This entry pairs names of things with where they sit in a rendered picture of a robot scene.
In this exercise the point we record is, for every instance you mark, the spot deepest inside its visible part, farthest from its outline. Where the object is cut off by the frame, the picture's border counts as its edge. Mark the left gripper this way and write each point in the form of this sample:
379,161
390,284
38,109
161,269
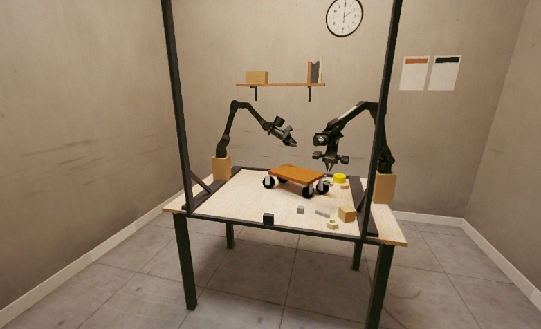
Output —
286,138

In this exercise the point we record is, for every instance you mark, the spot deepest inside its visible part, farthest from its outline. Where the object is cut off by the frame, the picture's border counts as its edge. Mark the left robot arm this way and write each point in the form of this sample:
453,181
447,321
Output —
221,151

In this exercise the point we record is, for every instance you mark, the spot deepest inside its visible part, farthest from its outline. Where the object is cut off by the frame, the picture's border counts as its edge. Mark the beige roll of tape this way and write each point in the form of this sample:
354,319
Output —
330,225

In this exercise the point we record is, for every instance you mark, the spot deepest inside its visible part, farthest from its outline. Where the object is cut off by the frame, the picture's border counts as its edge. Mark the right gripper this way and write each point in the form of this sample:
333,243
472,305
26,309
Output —
317,154

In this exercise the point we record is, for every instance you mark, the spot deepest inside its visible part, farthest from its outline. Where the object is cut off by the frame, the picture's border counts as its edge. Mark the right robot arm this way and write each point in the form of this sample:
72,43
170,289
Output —
332,133

